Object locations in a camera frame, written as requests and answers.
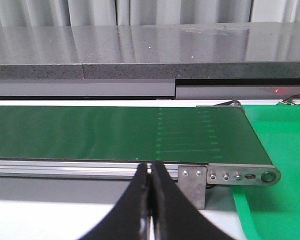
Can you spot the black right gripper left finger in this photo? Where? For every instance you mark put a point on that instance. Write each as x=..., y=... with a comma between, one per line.
x=129, y=218

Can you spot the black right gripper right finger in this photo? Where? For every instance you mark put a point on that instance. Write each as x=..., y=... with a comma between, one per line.
x=174, y=216

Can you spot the green conveyor belt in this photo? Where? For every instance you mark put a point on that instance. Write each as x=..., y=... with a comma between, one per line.
x=213, y=134

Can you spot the bright green mat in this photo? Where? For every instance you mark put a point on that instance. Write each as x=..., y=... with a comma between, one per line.
x=273, y=213

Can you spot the grey panel under counter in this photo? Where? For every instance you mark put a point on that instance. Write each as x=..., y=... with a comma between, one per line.
x=178, y=89

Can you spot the grey stone counter slab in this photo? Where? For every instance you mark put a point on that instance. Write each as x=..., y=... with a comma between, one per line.
x=253, y=50

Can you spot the white pleated curtain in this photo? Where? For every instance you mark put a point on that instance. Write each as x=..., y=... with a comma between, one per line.
x=34, y=13

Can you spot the steel conveyor mounting bracket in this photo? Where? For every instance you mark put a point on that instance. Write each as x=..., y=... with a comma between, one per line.
x=192, y=181

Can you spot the aluminium conveyor frame rail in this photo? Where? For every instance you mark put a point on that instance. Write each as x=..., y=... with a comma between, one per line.
x=216, y=173

